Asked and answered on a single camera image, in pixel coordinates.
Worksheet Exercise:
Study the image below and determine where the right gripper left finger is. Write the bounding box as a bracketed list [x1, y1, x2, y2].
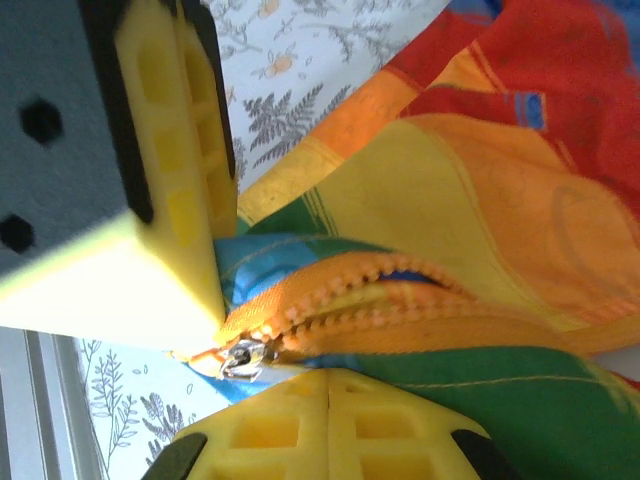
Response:
[142, 369, 330, 480]

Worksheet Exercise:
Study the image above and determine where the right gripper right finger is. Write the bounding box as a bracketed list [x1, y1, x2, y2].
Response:
[327, 368, 509, 480]

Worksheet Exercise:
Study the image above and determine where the silver zipper slider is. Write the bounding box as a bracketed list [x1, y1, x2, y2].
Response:
[217, 337, 279, 384]

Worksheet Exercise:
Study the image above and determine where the rainbow striped jacket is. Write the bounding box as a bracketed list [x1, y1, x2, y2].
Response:
[167, 0, 640, 480]

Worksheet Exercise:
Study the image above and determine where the long aluminium base rail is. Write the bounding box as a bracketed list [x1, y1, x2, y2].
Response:
[0, 327, 106, 480]

